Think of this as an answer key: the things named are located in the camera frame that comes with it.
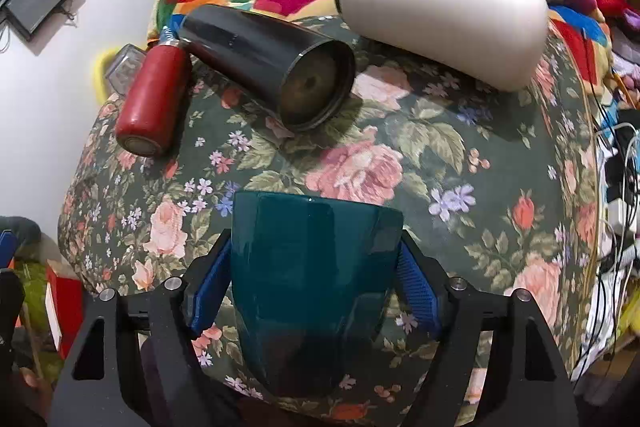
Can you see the red box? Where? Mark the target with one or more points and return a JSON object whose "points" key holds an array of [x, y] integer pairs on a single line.
{"points": [[64, 304]]}

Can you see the dark teal cup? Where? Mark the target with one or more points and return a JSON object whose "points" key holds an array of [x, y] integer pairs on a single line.
{"points": [[310, 277]]}

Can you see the clear glass cup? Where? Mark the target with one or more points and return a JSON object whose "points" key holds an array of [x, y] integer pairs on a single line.
{"points": [[124, 67]]}

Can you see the red bottle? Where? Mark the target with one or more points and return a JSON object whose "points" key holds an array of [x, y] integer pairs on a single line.
{"points": [[148, 120]]}

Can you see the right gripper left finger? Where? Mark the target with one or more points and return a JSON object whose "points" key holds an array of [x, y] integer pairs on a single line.
{"points": [[133, 362]]}

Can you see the black thermos flask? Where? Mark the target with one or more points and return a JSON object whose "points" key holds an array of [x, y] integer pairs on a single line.
{"points": [[296, 75]]}

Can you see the white thermos flask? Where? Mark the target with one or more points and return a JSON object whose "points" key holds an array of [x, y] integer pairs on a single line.
{"points": [[499, 42]]}

